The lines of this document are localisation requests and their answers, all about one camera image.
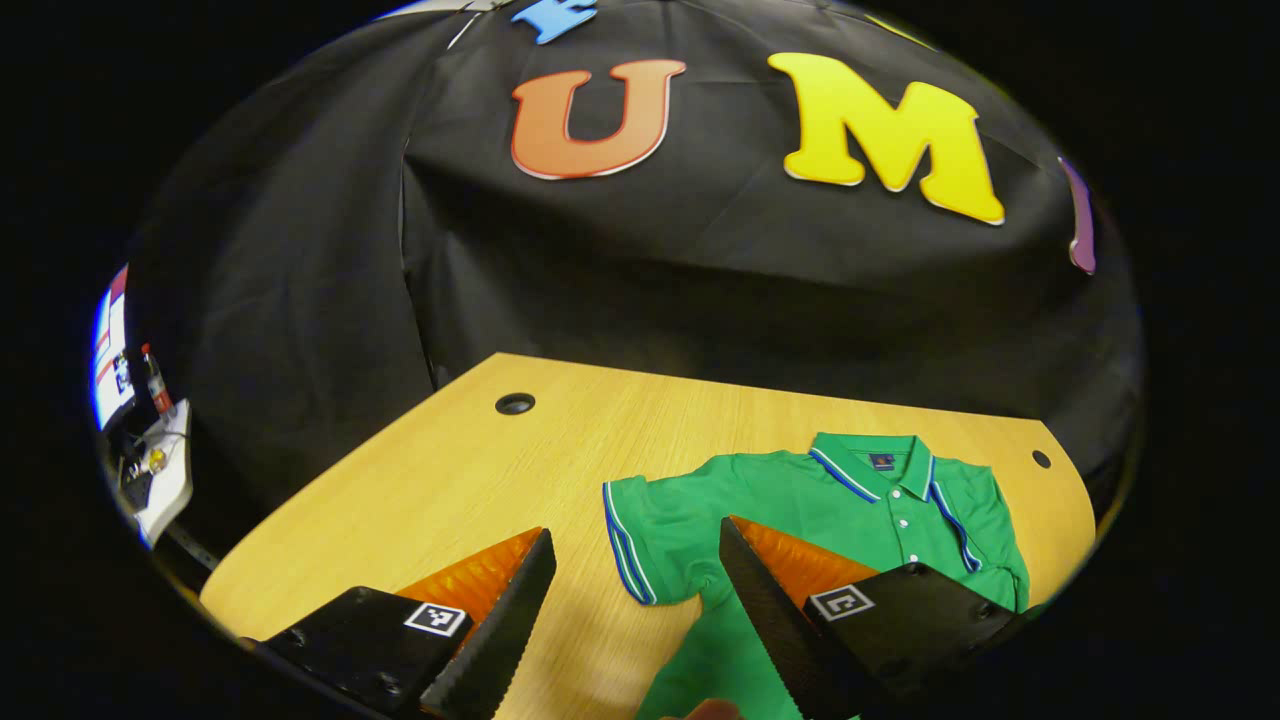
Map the black backdrop cloth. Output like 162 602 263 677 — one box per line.
125 0 1146 531

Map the computer monitor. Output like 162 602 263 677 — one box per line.
90 265 136 431

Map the white side table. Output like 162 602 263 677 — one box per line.
120 398 194 549

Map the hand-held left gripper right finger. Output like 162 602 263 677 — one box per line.
718 516 1026 720

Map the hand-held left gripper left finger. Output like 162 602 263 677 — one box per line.
255 527 557 720

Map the green T-shirt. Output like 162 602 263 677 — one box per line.
602 432 1031 720

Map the red bottle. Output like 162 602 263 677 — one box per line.
140 343 174 416

